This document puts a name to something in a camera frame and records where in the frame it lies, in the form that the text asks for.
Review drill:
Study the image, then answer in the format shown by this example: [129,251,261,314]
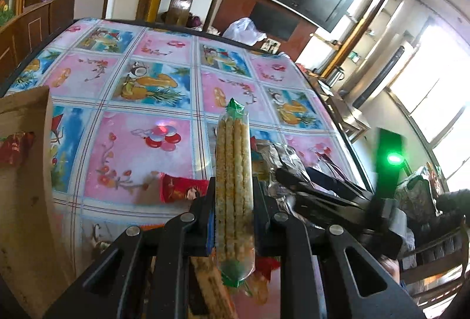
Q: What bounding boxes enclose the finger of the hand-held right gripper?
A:
[290,193,372,232]
[275,166,374,203]

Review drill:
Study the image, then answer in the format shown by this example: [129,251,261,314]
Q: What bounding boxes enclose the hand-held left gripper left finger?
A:
[42,177,217,319]

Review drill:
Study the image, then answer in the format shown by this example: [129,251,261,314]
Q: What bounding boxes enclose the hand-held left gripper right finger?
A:
[251,179,427,319]

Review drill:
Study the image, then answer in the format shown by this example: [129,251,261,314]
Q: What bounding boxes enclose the silver foil snack packet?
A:
[253,139,309,196]

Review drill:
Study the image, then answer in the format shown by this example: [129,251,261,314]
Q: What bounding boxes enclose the clear cereal stick packet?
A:
[214,98,256,288]

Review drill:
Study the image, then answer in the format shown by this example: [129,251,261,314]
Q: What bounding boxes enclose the cardboard box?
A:
[0,86,76,307]

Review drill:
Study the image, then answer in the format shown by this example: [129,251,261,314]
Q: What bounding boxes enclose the person's right forearm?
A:
[380,255,409,291]

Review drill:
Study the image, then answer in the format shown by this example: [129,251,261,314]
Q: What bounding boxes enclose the red snack packet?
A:
[255,256,282,282]
[0,133,35,167]
[160,174,210,203]

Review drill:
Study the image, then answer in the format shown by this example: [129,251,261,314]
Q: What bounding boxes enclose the cushioned armchair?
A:
[397,165,470,307]

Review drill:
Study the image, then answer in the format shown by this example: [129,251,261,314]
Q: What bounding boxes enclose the wooden stool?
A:
[323,84,372,143]

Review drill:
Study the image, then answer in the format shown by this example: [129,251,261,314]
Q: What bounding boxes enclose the window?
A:
[387,16,470,191]

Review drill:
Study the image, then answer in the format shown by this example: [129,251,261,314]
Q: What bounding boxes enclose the metal kettle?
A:
[328,65,346,87]

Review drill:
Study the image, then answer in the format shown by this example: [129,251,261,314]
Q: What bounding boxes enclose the printed fruit tablecloth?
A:
[0,18,375,319]

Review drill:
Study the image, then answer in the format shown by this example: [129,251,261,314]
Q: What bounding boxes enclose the white plastic bag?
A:
[223,18,267,46]

